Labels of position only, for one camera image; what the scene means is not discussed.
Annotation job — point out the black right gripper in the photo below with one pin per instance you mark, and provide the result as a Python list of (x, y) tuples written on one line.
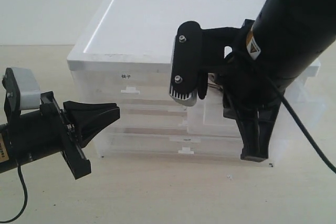
[(242, 60)]

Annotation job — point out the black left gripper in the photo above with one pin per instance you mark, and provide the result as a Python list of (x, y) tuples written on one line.
[(88, 120)]

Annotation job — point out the key bunch with blue tag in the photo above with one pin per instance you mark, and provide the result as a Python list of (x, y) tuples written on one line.
[(212, 83)]

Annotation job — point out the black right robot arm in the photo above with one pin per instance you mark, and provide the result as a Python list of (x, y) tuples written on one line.
[(309, 29)]

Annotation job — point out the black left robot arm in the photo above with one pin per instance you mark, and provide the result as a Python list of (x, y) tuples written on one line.
[(28, 137)]

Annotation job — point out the white plastic drawer cabinet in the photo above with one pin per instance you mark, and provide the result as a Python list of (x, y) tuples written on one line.
[(138, 35)]

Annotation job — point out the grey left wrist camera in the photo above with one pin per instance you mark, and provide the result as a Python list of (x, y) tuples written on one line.
[(22, 89)]

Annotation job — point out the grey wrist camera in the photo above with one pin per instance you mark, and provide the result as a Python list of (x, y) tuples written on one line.
[(22, 89), (185, 63)]

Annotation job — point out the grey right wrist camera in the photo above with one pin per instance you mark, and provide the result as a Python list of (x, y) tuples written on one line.
[(185, 63)]

